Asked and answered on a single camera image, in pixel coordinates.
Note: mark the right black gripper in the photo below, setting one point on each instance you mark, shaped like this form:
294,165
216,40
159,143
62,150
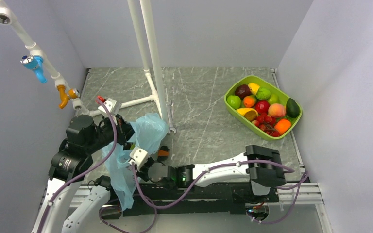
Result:
141,173

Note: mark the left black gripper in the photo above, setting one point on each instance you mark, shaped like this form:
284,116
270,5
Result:
124,129

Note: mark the light blue plastic bag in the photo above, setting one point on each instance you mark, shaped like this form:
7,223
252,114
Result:
150,130

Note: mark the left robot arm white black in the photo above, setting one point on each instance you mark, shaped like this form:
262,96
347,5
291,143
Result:
73,161

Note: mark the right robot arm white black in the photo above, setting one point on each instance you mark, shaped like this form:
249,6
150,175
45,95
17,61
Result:
259,165

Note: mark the green fake apple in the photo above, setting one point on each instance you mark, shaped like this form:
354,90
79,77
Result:
234,101

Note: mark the yellow fake mango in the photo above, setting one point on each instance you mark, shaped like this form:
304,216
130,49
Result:
249,114

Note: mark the small orange fake fruit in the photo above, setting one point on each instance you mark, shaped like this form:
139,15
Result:
249,101

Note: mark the red fake cherry bunch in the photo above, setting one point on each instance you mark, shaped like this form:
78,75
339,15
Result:
266,123

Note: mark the dark purple fake plum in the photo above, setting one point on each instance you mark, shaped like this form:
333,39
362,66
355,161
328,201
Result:
242,91

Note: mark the red fake apple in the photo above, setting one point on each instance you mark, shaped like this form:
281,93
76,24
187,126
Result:
262,106

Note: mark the yellow fake lemon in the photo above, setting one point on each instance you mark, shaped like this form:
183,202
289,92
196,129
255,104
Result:
254,88

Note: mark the orange fake tangerine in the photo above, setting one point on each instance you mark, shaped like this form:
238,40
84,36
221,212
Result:
282,126

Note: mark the bumpy green fake fruit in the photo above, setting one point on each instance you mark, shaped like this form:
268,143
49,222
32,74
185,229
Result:
263,93

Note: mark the fake peach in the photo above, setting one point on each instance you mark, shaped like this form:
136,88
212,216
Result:
277,110

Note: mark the light green fake lime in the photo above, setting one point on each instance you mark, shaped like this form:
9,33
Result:
273,99

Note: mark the dark green fake avocado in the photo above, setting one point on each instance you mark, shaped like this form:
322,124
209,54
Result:
292,108

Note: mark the black orange hex key set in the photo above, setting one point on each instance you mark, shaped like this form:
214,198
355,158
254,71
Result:
163,153

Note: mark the orange tap valve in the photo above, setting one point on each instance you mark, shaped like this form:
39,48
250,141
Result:
67,95

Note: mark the steel wrench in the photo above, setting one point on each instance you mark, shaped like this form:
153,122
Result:
172,128

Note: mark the blue tap valve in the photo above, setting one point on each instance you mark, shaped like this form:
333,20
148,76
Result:
35,64

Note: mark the green plastic fruit tray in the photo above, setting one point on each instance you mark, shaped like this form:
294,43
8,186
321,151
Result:
274,90

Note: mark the white pipe with taps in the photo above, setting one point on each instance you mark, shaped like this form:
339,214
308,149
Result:
8,18

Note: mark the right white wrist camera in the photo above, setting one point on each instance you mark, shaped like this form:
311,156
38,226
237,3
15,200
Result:
138,157

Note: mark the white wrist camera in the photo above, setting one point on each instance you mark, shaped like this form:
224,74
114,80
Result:
138,157
112,106

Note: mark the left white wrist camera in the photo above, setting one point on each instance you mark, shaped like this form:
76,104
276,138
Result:
112,106

